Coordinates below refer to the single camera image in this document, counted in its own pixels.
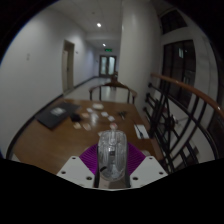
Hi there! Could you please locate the large white card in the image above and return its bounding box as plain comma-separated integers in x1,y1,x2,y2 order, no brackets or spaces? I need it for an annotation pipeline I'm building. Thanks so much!
92,103,105,111

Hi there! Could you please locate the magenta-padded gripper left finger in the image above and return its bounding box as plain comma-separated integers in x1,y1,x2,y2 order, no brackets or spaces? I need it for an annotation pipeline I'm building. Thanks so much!
56,143,101,188

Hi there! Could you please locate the pale side door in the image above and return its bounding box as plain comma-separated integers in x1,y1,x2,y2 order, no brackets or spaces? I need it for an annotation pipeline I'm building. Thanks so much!
62,39,76,94

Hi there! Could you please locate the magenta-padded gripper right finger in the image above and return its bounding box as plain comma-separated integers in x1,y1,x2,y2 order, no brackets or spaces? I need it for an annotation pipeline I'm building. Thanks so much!
125,142,169,188

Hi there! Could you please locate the black railing with wooden handrail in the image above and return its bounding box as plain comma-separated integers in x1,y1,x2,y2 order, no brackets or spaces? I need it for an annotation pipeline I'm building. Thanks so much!
142,72,224,174

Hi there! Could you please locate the black rectangular mouse pad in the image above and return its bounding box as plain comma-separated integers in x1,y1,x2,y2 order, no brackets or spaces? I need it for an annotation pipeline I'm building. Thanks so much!
34,101,81,130

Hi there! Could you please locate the dark wooden chair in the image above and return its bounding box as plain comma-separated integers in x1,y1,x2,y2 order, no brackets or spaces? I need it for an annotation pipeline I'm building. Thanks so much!
110,71,120,83

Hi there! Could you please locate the wooden round-back chair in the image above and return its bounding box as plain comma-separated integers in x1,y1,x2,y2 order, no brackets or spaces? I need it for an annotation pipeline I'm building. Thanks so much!
88,80,138,105

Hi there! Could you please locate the small black box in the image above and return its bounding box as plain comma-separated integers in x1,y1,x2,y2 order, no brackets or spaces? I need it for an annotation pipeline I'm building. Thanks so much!
70,113,82,122

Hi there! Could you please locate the glass double door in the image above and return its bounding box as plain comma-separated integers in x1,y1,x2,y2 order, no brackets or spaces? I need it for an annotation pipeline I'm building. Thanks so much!
98,54,118,77

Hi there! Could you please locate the dark framed window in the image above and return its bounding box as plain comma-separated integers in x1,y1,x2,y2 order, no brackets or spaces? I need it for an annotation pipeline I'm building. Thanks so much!
159,9,201,111

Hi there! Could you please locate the translucent grey computer mouse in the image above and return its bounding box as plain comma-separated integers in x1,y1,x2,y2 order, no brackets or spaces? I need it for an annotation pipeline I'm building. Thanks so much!
96,129,129,182

